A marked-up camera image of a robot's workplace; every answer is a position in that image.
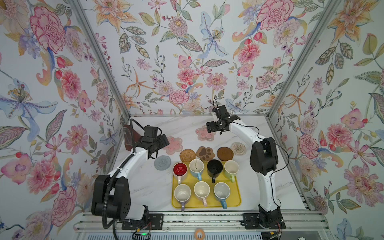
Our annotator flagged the dark brown round coaster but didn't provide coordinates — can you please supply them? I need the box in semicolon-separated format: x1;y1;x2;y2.
217;147;234;161

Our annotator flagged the grey-blue woven round coaster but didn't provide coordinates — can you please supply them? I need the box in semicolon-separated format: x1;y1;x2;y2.
154;156;172;171

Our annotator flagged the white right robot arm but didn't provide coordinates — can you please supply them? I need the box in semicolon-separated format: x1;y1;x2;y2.
206;105;280;213

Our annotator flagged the white mug blue handle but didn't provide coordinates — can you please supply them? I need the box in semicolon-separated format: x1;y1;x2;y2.
214;182;231;210

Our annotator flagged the colourful zigzag woven coaster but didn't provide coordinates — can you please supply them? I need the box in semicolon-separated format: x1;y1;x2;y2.
231;142;247;156

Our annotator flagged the light green mug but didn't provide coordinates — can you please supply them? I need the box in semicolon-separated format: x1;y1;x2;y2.
224;160;240;183

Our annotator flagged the light blue mug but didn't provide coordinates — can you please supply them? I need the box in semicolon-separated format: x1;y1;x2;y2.
189;159;205;181

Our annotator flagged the tan rattan round coaster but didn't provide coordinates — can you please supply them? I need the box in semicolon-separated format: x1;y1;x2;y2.
180;149;196;163

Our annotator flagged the yellow tray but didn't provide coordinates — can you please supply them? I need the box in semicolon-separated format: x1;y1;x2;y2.
181;170;242;210

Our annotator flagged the red inside white mug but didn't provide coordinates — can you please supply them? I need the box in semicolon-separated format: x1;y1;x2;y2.
173;162;188;185

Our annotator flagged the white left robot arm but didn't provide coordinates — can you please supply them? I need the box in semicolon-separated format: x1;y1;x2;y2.
91;125;169;222

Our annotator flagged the black mug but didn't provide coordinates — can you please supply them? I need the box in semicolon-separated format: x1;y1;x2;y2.
207;160;223;184

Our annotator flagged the brown paw print coaster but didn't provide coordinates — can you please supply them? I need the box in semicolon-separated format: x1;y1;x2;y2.
196;146;216;162

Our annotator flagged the white mug pink handle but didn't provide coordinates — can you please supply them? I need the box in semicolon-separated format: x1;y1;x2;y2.
194;181;211;207

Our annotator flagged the orange tape roll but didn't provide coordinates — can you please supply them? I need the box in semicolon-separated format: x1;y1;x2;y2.
194;228;206;240

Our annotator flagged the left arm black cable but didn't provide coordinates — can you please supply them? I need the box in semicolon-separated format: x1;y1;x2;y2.
101;118;145;240

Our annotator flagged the white mug purple handle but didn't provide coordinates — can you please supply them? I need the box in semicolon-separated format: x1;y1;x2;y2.
174;184;192;212

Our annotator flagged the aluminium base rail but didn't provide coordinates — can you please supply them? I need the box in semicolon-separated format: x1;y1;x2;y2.
73;209;331;233

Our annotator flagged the pink flower coaster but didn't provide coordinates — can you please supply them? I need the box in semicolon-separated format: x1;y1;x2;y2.
165;137;184;155
195;126;216;142

